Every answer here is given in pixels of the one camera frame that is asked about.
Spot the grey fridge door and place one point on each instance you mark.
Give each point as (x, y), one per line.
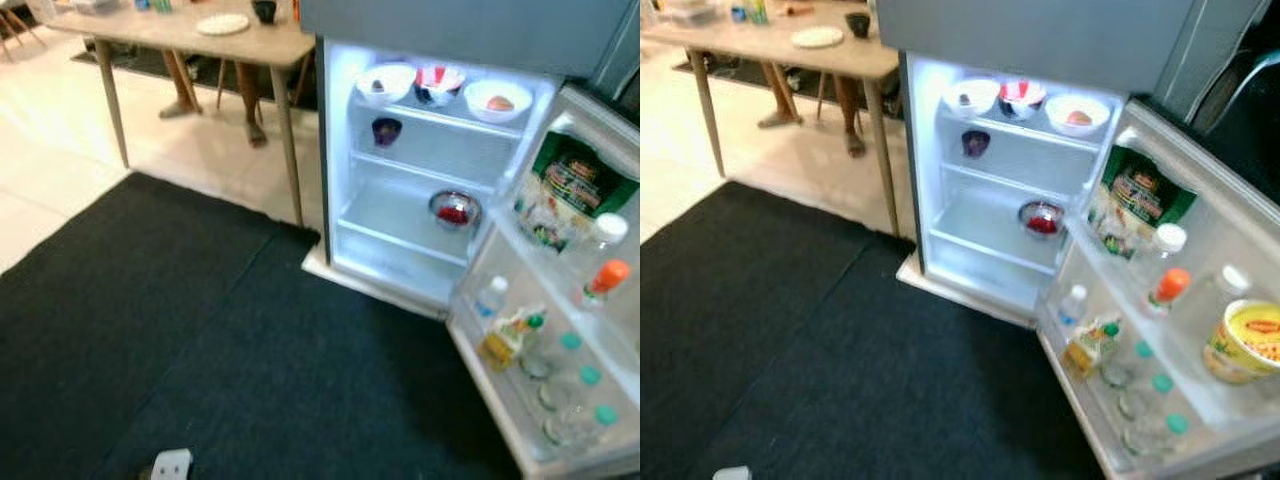
(1200, 150)
(590, 115)

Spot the purple cup with food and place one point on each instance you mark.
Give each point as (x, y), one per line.
(976, 143)
(387, 132)

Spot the pale fridge platform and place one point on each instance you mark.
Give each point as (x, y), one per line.
(950, 285)
(360, 275)

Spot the grey fridge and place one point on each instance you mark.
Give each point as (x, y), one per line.
(1030, 35)
(450, 30)

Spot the white cap clear bottle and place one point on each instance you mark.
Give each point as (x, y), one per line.
(1168, 240)
(610, 232)
(1228, 285)

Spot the orange cap bottle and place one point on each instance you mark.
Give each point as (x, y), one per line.
(608, 278)
(1170, 286)

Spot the green snack bag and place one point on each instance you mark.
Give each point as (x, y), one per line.
(1140, 198)
(575, 185)

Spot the teal cap clear bottle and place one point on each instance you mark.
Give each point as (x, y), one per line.
(570, 341)
(605, 414)
(1143, 350)
(590, 376)
(1177, 423)
(1161, 383)

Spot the small blue label bottle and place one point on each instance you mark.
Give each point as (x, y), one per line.
(1072, 306)
(490, 298)

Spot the yellow bottle green cap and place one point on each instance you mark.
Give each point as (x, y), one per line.
(505, 345)
(1085, 350)

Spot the metal bowl with red food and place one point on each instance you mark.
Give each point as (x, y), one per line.
(1042, 220)
(455, 212)

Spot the black floor mat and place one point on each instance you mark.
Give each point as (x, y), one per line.
(800, 340)
(200, 330)

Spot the white bowl with orange food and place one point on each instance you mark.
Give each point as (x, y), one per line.
(498, 102)
(1077, 116)

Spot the white lidded food container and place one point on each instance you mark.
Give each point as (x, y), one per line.
(97, 6)
(690, 12)

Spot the person in blue shirt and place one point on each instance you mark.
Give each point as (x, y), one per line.
(248, 100)
(848, 110)

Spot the white bowl with red food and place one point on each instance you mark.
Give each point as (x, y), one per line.
(1022, 100)
(440, 85)

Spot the floral print plate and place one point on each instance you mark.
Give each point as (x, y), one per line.
(817, 37)
(223, 24)

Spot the white bowl with dark food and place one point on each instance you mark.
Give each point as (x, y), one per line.
(970, 97)
(385, 85)

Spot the dark green cup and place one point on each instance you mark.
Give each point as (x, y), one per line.
(858, 25)
(264, 12)

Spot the yellow noodle tub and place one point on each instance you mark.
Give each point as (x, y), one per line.
(1245, 345)

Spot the wooden legged chair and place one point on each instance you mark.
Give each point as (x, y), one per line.
(20, 22)

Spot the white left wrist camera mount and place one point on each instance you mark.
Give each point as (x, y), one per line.
(172, 465)
(732, 474)

